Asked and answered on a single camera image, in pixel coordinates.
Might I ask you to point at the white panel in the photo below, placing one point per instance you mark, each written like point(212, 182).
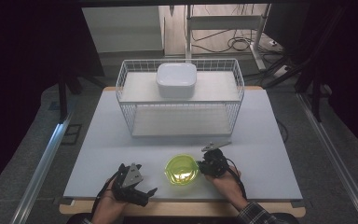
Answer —
point(124, 28)

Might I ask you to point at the aluminium floor rail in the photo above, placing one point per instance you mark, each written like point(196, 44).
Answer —
point(43, 165)
point(338, 165)

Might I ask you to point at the white power strip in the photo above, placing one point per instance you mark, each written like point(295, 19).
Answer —
point(281, 71)

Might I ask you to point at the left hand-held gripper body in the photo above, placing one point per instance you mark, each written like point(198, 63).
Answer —
point(132, 175)

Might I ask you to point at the person's right hand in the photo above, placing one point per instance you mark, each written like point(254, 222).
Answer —
point(228, 189)

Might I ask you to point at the white square bowl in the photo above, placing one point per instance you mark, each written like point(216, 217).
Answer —
point(176, 79)

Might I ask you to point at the person's left hand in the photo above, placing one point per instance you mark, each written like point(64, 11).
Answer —
point(107, 207)

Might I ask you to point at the black tripod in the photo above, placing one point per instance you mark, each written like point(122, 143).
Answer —
point(315, 99)

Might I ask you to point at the black stand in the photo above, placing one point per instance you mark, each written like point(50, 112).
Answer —
point(63, 99)

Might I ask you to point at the white table board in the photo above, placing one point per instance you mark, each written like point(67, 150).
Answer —
point(105, 149)

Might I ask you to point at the white metal desk frame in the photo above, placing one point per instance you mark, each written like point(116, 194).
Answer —
point(223, 22)

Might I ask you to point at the black floor frame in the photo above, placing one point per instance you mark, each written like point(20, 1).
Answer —
point(71, 134)

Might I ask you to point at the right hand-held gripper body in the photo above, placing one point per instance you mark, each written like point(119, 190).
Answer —
point(216, 163)

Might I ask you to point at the green plastic bowl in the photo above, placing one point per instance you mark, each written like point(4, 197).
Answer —
point(181, 171)

